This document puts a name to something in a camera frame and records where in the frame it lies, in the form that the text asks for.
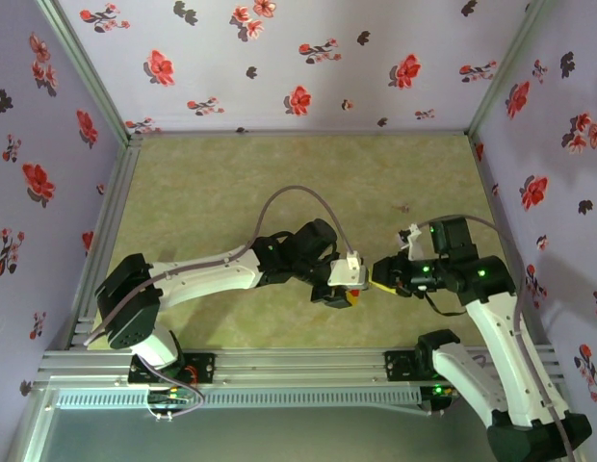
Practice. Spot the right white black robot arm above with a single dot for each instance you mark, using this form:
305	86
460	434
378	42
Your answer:
500	337

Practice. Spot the aluminium rail carrying arm bases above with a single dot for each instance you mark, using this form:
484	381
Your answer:
298	366

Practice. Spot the grey metal sheet panel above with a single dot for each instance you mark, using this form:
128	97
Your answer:
279	433

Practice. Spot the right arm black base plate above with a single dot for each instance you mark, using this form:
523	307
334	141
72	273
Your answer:
397	366

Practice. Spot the aluminium side rail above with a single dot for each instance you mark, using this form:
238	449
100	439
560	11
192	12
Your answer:
124	168
491	192

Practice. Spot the thin aluminium wall rail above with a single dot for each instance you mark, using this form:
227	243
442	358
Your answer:
327	132

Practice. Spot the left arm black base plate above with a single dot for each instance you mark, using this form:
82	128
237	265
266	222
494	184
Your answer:
204	368

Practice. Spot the aluminium corner post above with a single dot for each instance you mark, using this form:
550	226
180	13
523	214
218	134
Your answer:
82	62
510	62

